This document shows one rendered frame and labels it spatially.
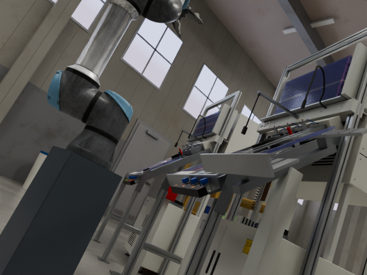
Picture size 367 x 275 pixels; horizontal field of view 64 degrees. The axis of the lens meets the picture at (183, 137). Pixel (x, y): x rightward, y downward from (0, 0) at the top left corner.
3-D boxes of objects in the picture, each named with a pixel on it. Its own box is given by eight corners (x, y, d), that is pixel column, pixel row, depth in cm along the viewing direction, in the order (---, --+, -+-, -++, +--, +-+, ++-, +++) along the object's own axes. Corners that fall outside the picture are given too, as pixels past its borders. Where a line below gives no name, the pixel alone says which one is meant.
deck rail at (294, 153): (223, 192, 118) (218, 177, 118) (220, 191, 120) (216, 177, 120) (345, 142, 144) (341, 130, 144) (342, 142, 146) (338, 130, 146)
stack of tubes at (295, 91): (337, 96, 151) (351, 54, 158) (273, 115, 198) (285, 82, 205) (354, 108, 154) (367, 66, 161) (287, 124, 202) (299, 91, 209)
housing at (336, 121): (336, 147, 145) (328, 119, 145) (273, 153, 190) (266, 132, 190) (348, 142, 148) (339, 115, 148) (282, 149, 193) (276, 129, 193)
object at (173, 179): (220, 192, 120) (215, 174, 120) (169, 185, 181) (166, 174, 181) (223, 191, 120) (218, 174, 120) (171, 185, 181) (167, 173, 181)
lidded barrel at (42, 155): (45, 194, 516) (64, 161, 533) (54, 201, 476) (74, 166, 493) (16, 183, 486) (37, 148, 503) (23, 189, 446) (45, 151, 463)
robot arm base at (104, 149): (75, 152, 83) (92, 122, 86) (58, 147, 95) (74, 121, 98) (117, 174, 92) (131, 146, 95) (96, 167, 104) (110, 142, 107)
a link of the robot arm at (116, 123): (120, 139, 92) (140, 102, 95) (80, 119, 89) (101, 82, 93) (117, 144, 103) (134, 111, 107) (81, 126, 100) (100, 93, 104)
